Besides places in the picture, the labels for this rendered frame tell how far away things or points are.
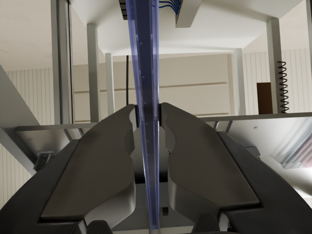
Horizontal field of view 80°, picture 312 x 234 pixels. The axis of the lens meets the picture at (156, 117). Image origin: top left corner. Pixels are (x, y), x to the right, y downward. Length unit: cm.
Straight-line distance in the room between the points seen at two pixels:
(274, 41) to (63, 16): 69
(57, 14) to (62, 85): 19
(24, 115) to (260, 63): 314
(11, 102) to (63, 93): 24
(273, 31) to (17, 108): 79
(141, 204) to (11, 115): 25
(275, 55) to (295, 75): 265
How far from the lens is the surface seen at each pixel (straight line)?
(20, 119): 34
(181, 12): 61
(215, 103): 290
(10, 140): 33
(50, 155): 35
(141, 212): 40
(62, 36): 60
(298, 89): 344
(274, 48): 82
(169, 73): 291
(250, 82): 315
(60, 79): 58
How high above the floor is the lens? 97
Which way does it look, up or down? 2 degrees down
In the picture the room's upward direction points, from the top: 177 degrees clockwise
